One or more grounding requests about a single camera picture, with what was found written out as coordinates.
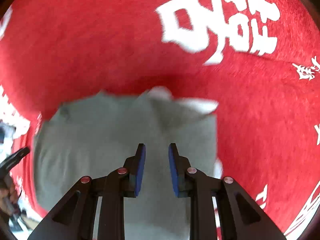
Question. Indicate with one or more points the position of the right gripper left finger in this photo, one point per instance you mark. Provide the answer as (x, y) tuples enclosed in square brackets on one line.
[(73, 215)]

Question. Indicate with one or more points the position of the grey small garment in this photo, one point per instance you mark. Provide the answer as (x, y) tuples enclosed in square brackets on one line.
[(93, 136)]

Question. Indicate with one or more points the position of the red printed bedspread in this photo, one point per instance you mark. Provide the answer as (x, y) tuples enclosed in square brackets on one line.
[(258, 59)]

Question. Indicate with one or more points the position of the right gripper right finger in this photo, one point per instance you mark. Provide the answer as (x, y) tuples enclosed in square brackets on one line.
[(218, 203)]

